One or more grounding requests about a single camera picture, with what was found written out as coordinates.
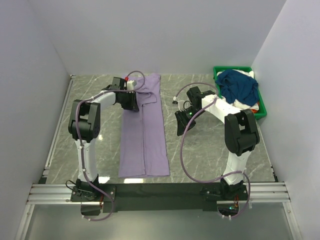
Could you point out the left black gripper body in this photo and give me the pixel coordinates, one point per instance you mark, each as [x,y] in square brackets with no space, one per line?
[128,99]

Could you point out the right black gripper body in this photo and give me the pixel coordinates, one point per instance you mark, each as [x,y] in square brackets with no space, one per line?
[184,117]

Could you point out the purple t shirt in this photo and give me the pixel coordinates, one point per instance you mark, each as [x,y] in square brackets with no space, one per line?
[143,152]

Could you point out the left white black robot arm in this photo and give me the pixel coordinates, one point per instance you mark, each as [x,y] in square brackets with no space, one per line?
[85,125]

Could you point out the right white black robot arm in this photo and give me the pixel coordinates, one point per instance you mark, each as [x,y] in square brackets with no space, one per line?
[240,134]

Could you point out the dark blue t shirt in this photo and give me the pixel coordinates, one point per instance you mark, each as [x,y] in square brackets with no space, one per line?
[237,85]

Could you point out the green plastic bin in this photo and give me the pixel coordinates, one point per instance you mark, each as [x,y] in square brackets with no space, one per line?
[237,84]

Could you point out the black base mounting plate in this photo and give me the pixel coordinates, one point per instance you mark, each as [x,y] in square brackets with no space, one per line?
[159,196]

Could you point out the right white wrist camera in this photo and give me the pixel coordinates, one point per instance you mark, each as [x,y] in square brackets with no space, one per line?
[180,103]

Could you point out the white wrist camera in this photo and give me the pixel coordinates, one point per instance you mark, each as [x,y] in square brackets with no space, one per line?
[130,84]
[180,103]

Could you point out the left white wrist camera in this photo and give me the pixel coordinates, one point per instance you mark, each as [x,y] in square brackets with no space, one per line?
[130,84]

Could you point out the aluminium rail frame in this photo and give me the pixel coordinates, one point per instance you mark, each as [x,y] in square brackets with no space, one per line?
[42,193]

